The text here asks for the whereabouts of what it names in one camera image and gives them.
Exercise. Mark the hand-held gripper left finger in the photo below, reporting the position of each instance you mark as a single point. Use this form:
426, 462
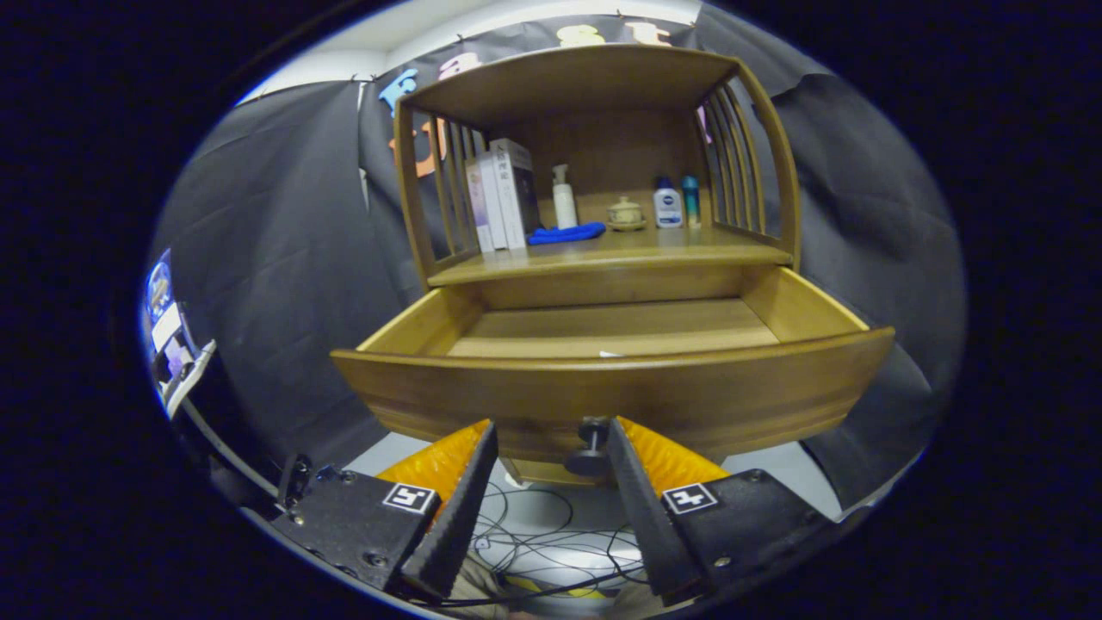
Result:
461, 517

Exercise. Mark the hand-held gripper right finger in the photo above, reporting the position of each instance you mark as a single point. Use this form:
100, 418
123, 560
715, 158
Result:
641, 508

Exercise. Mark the wooden drawer with black knob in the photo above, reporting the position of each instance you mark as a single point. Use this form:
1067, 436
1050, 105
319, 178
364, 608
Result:
603, 400

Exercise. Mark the wooden countertop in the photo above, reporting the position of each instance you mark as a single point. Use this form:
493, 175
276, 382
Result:
620, 250

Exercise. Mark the wooden cabinet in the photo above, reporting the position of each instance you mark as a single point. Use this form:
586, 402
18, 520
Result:
603, 138

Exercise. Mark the beige saucer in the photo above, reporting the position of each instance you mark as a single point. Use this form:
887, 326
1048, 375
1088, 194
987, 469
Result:
626, 226

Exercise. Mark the blue cloth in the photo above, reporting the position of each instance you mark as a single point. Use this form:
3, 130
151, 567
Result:
564, 233

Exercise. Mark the beige lidded tea cup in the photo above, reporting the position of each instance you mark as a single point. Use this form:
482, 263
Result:
625, 211

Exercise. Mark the white lotion bottle blue cap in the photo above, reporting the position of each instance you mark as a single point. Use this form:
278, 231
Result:
667, 207

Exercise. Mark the teal bottle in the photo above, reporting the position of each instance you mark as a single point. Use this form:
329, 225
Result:
690, 202

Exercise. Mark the white pump bottle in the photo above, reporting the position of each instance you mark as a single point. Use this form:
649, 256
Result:
565, 207

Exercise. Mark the white book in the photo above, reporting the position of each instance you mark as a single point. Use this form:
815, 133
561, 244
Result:
493, 207

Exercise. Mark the grey book with portrait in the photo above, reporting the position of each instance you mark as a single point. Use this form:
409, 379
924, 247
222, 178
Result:
516, 189

